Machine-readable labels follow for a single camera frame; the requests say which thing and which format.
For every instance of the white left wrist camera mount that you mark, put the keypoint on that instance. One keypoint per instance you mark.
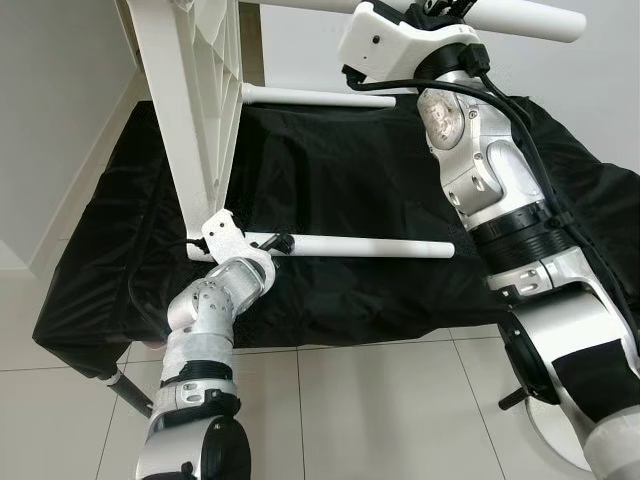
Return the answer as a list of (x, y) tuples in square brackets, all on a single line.
[(228, 238)]

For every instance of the black stand pole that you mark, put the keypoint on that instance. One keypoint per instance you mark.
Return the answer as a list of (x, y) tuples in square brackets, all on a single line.
[(513, 400)]

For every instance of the black table cloth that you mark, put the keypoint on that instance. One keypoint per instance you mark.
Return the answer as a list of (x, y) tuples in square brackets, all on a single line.
[(350, 170)]

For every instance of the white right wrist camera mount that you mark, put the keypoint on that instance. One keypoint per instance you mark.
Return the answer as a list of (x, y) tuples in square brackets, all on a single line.
[(400, 45)]

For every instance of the black tripod leg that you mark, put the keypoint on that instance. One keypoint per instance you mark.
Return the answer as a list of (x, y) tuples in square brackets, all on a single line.
[(130, 392)]

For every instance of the white plastic table leg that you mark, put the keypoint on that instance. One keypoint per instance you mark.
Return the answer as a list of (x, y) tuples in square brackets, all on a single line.
[(530, 18), (320, 96), (380, 247)]

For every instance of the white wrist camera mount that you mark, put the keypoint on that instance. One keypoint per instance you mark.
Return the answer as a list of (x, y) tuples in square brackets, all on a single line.
[(228, 238), (400, 45)]

